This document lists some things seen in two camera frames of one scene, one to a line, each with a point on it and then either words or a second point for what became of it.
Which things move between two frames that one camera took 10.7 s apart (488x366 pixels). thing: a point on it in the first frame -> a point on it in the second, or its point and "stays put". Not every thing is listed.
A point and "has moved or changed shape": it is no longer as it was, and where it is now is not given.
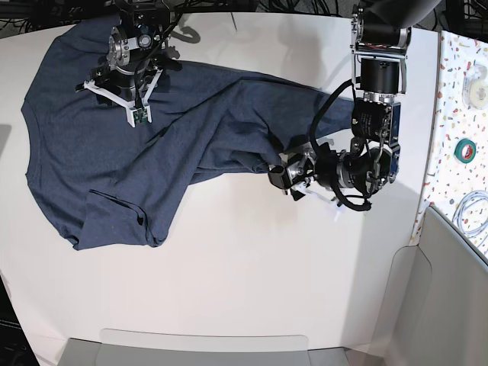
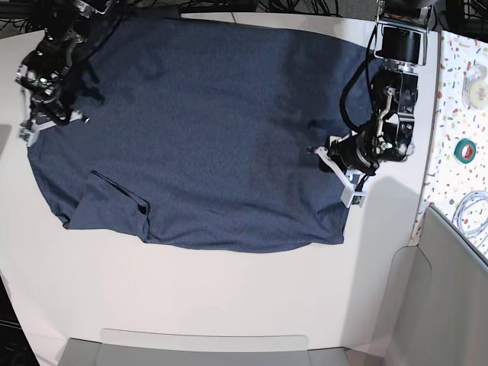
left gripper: (130, 85) -> (46, 107)
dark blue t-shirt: (102, 181) has moved or changed shape
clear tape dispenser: (475, 87) stays put
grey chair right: (436, 313) stays put
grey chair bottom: (148, 348) stays put
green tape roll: (465, 150) stays put
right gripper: (319, 165) -> (354, 155)
